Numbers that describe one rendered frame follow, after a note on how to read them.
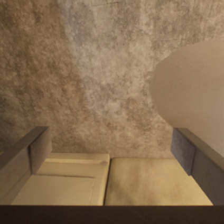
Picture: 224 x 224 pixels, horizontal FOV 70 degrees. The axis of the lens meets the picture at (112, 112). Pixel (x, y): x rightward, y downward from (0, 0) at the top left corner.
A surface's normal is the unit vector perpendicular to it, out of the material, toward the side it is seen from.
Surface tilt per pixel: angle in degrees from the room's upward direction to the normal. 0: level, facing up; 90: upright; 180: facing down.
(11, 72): 0
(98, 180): 90
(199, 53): 0
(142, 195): 90
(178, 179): 90
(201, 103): 0
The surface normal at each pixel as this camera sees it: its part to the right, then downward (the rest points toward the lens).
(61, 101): -0.12, 0.62
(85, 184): -0.13, -0.78
